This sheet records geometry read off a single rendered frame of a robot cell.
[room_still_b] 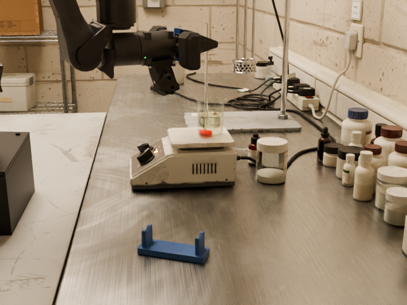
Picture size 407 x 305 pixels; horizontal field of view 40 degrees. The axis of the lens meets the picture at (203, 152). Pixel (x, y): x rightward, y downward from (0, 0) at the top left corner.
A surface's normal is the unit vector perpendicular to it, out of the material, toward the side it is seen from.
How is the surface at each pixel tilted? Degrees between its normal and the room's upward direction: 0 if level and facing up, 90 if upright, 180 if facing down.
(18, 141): 4
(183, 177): 90
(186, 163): 90
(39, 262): 0
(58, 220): 0
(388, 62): 90
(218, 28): 90
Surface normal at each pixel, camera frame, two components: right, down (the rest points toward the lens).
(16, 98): 0.01, 0.33
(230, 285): 0.00, -0.96
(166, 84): 0.41, 0.22
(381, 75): -0.99, 0.03
